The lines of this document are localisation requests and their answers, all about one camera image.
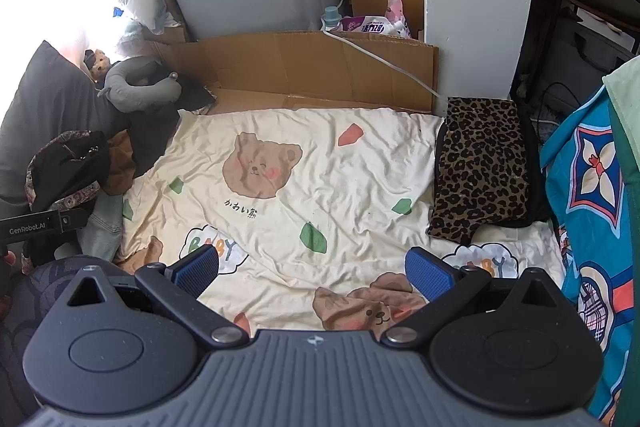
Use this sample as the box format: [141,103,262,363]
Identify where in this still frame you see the small cardboard box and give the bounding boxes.
[144,0,195,45]

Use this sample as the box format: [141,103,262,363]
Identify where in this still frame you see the grey bag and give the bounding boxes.
[540,14,636,108]

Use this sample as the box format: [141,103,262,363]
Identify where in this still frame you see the cream bear-print blanket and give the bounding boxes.
[112,107,568,338]

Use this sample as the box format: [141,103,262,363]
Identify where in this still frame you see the black bear-print skirt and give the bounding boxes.
[24,130,112,214]

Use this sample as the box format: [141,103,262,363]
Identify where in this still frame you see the white purple detergent bag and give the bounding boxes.
[340,16,412,38]

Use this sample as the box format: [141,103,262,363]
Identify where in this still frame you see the blue printed quilt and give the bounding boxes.
[540,87,640,425]

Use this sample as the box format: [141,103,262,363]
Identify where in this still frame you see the black cloth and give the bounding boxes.
[127,72,218,180]

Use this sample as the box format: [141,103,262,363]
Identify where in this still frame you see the dark grey pillow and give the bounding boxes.
[0,41,131,208]

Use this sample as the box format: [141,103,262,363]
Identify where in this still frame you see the grey fluffy toy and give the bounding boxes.
[117,19,151,58]

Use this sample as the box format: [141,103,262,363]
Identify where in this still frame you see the small teddy bear toy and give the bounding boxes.
[82,49,113,82]

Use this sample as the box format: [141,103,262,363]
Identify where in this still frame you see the white cable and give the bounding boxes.
[320,0,443,102]

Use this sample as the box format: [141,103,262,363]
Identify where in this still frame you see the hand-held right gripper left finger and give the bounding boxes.
[65,244,251,349]

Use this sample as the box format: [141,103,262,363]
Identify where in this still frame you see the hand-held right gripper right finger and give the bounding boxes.
[381,247,556,349]

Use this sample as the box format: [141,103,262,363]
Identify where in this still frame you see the grey neck pillow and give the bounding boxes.
[97,58,182,112]

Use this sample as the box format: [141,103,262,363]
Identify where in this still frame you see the green cloth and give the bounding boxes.
[602,54,640,228]

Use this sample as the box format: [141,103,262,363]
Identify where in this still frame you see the pink packet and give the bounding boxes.
[385,0,407,25]

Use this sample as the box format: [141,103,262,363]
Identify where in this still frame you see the brown garment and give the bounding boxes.
[102,132,138,195]

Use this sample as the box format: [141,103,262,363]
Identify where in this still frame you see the leopard print folded garment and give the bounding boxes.
[427,97,538,245]

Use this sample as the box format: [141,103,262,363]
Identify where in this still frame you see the light blue jeans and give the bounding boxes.
[77,192,126,265]

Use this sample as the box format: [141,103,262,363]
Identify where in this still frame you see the folded cardboard sheet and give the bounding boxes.
[145,29,441,115]

